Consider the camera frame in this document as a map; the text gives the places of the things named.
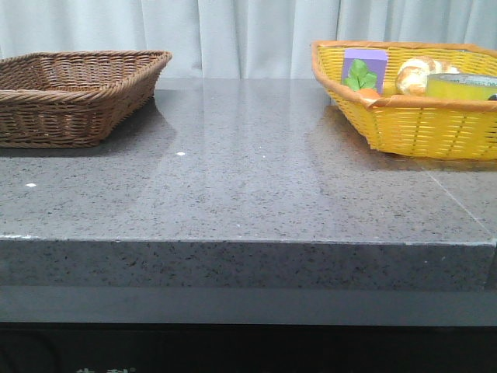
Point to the toy croissant bread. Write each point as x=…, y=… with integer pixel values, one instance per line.
x=412, y=76

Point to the yellow tape roll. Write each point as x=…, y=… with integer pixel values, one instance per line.
x=461, y=86

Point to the purple block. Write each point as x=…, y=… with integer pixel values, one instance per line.
x=375, y=59

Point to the brown wicker basket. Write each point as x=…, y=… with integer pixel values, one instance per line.
x=73, y=99

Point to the white curtain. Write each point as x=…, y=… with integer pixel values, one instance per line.
x=237, y=39

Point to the yellow woven basket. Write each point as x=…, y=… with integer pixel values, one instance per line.
x=409, y=125

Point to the orange toy carrot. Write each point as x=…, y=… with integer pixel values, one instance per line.
x=369, y=93

